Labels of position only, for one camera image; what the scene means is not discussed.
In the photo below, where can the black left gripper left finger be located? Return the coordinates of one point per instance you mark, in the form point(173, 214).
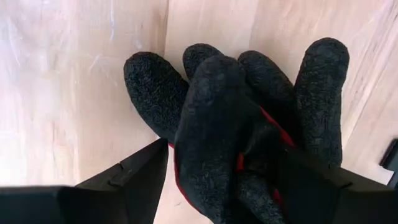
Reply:
point(124, 199)

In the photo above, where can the black table frame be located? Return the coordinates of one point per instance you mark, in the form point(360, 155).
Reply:
point(390, 155)

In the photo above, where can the black and red glove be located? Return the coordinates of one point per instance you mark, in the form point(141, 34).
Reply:
point(217, 124)

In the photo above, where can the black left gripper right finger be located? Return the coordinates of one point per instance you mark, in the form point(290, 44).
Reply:
point(342, 199)

